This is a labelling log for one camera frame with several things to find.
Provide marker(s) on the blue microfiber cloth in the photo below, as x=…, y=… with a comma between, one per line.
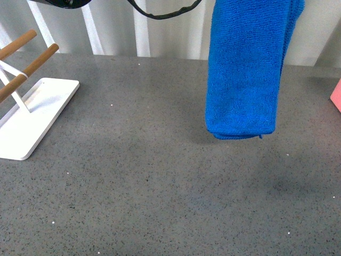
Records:
x=248, y=44

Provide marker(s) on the white pleated curtain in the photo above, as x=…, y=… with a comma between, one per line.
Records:
x=115, y=28

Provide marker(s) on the pink box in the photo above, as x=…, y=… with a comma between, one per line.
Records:
x=336, y=96

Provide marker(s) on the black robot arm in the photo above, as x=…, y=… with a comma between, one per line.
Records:
x=64, y=4

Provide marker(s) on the white towel rack stand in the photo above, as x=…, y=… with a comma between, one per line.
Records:
x=27, y=122

